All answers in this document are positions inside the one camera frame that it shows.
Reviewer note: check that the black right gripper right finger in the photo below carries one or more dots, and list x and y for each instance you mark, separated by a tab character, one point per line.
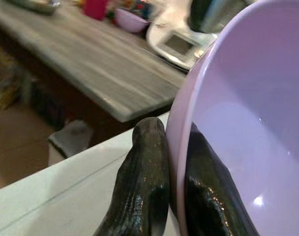
203	194

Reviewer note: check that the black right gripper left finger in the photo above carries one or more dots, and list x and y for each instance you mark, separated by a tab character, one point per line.
144	177

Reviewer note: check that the large lilac plastic bowl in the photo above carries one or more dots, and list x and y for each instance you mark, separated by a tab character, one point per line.
240	118

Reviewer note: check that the white counter edge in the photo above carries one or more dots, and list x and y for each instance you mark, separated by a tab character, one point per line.
66	191

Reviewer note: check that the grey sock foot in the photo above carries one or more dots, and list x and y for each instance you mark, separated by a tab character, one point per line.
70	137

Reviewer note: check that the grey wooden table board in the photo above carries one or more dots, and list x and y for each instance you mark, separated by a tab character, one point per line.
85	61

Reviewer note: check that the white kitchen machine with display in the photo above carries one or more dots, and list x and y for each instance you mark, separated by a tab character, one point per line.
179	41

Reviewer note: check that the small lilac plastic bowl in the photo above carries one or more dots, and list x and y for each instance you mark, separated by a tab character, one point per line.
131	20

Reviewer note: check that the colourful packages on shelf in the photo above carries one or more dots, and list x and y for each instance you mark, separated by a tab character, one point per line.
4	76

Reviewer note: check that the pink plastic cup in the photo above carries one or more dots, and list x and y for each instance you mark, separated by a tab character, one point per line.
96	8

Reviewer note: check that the grey metal tray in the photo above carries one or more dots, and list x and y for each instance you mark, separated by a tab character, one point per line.
38	5

